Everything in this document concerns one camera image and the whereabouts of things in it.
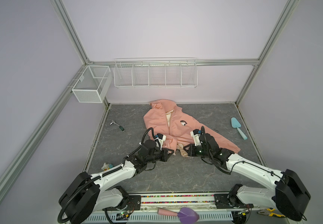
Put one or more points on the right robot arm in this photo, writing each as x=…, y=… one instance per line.
x=281, y=190

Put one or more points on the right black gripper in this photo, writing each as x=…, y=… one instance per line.
x=191, y=146

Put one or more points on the pink zip jacket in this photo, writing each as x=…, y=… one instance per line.
x=167, y=118

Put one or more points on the small green-handled screwdriver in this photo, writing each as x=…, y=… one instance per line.
x=119, y=126

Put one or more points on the teal plastic trowel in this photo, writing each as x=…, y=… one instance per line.
x=235, y=124

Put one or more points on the small colourful toy figure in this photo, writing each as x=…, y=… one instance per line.
x=106, y=166

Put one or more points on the white mesh box basket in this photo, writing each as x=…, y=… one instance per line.
x=93, y=84

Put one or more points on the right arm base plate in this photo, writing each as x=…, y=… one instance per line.
x=224, y=201

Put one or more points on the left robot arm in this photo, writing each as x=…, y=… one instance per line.
x=90, y=193

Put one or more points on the purple pink-handled scoop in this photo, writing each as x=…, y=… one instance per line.
x=185, y=215

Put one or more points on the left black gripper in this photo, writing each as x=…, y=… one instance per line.
x=169, y=154

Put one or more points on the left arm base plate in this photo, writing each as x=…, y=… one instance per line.
x=131, y=203

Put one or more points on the white wire shelf basket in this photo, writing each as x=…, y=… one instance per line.
x=156, y=72

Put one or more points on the yellow-handled pliers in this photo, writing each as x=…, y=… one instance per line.
x=270, y=212

